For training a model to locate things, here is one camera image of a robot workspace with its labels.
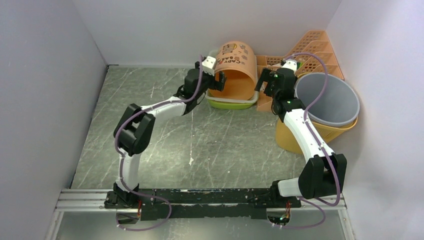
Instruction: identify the large orange plastic bucket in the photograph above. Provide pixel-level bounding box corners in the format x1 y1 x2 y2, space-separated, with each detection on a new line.
209 40 258 101

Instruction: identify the yellow slatted waste basket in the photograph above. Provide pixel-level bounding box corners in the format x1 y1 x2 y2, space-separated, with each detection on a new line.
275 118 358 154

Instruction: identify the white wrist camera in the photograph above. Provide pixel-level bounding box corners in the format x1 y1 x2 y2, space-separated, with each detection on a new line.
281 59 298 72
201 56 217 76

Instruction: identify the grey plastic bin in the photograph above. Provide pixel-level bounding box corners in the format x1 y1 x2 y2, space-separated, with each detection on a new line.
294 72 360 127

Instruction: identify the black base bar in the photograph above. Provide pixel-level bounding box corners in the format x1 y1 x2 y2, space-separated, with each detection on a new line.
103 186 301 223

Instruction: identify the peach plastic file organizer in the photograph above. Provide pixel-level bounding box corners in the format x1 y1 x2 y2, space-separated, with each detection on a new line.
255 30 345 113

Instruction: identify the aluminium rail frame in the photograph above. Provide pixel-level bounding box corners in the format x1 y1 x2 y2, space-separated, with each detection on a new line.
46 189 356 240

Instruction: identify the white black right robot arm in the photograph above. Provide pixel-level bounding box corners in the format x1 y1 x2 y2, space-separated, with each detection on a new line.
255 68 347 207

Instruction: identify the white perforated basket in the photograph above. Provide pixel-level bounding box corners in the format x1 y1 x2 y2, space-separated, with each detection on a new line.
206 49 259 103

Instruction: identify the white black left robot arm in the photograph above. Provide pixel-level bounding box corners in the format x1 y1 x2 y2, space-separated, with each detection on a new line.
104 68 227 209

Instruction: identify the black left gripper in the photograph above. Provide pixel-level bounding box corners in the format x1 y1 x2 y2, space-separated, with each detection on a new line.
195 62 228 100

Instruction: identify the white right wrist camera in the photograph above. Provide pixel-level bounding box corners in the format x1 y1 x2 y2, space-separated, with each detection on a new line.
281 59 298 72

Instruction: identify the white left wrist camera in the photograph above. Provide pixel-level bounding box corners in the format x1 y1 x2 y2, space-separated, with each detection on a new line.
201 56 217 76

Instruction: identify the green tray under basket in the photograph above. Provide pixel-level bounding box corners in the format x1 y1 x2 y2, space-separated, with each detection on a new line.
207 99 254 110

